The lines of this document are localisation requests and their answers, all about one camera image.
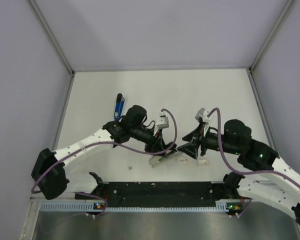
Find grey slotted cable duct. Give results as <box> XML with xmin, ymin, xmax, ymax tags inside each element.
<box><xmin>40</xmin><ymin>201</ymin><xmax>240</xmax><ymax>213</ymax></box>

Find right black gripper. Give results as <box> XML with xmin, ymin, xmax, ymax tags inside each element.
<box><xmin>177</xmin><ymin>122</ymin><xmax>240</xmax><ymax>159</ymax></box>

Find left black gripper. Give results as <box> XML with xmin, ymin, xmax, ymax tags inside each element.
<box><xmin>130</xmin><ymin>124</ymin><xmax>168</xmax><ymax>157</ymax></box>

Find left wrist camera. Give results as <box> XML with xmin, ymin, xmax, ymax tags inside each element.
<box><xmin>154</xmin><ymin>111</ymin><xmax>169</xmax><ymax>131</ymax></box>

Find blue stapler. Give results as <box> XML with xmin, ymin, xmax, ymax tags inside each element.
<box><xmin>113</xmin><ymin>93</ymin><xmax>125</xmax><ymax>121</ymax></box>

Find grey black stapler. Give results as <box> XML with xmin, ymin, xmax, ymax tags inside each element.
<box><xmin>148</xmin><ymin>150</ymin><xmax>182</xmax><ymax>168</ymax></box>

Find small white staple box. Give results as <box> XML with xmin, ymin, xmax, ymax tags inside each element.
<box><xmin>196</xmin><ymin>158</ymin><xmax>210</xmax><ymax>167</ymax></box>

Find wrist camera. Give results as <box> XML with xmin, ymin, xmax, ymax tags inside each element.
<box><xmin>154</xmin><ymin>111</ymin><xmax>169</xmax><ymax>131</ymax></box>
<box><xmin>195</xmin><ymin>107</ymin><xmax>211</xmax><ymax>124</ymax></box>

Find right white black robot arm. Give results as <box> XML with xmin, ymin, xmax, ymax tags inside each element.
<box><xmin>178</xmin><ymin>119</ymin><xmax>300</xmax><ymax>225</ymax></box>

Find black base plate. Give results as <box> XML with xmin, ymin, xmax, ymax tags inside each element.
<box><xmin>74</xmin><ymin>181</ymin><xmax>243</xmax><ymax>208</ymax></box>

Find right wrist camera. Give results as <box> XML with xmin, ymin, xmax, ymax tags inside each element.
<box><xmin>195</xmin><ymin>107</ymin><xmax>211</xmax><ymax>124</ymax></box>

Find staple box with red dot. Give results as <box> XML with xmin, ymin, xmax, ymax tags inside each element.
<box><xmin>175</xmin><ymin>157</ymin><xmax>189</xmax><ymax>166</ymax></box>

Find left aluminium corner post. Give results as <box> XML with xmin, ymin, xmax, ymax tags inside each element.
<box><xmin>26</xmin><ymin>0</ymin><xmax>75</xmax><ymax>77</ymax></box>

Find right aluminium corner post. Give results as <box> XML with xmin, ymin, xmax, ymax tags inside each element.
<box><xmin>248</xmin><ymin>0</ymin><xmax>298</xmax><ymax>73</ymax></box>

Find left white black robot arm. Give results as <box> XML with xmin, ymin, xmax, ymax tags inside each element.
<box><xmin>31</xmin><ymin>105</ymin><xmax>176</xmax><ymax>200</ymax></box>

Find aluminium corner post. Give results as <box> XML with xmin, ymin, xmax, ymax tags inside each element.
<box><xmin>248</xmin><ymin>0</ymin><xmax>298</xmax><ymax>73</ymax></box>
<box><xmin>26</xmin><ymin>0</ymin><xmax>75</xmax><ymax>77</ymax></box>

